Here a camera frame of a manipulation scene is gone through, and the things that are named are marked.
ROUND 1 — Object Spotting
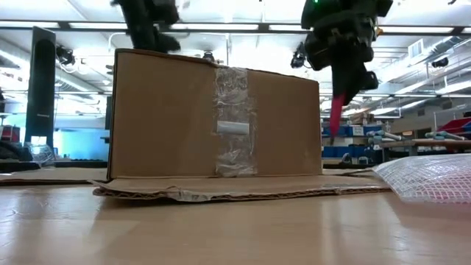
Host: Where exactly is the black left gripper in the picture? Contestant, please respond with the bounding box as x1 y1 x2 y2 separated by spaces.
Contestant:
110 0 182 54

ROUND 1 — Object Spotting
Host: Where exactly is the thick black hose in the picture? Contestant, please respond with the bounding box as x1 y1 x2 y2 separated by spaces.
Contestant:
0 140 34 163

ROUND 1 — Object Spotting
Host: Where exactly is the black ceiling camera with cable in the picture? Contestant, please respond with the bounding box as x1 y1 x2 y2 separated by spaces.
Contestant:
289 40 308 70

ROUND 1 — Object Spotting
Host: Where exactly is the red storage bin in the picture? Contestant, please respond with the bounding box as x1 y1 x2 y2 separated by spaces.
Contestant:
436 117 471 135

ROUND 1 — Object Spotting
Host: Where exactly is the black overhead frame beam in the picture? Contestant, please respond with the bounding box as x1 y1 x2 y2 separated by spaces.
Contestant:
0 20 471 37

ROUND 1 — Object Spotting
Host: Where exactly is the white air vent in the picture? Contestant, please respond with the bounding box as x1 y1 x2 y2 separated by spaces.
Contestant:
407 38 425 60

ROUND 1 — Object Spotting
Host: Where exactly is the red crate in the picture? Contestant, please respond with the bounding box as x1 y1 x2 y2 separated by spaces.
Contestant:
0 124 21 144

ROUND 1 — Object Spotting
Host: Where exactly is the tall black tower stand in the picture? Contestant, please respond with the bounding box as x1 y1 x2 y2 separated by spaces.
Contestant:
24 26 57 148

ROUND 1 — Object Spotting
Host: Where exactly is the white plastic bag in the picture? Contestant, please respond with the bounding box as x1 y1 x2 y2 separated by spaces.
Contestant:
371 153 471 205

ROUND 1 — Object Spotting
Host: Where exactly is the cardboard box on shelf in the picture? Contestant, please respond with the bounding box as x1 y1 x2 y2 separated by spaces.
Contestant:
349 112 375 125

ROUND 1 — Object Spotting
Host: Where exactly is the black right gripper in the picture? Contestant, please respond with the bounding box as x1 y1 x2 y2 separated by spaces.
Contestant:
312 16 380 107

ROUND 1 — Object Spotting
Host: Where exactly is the brown cardboard box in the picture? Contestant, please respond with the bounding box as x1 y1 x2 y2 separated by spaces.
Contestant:
0 47 391 203

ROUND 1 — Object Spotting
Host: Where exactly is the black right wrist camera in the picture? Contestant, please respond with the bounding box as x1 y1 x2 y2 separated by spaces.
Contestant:
303 32 334 71

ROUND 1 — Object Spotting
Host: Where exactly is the wooden workbench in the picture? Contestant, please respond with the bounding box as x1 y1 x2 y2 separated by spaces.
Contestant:
378 138 471 163

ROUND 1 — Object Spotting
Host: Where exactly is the grey blue robot tube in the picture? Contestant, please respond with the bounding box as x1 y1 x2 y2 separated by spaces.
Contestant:
366 129 405 145
425 130 467 142

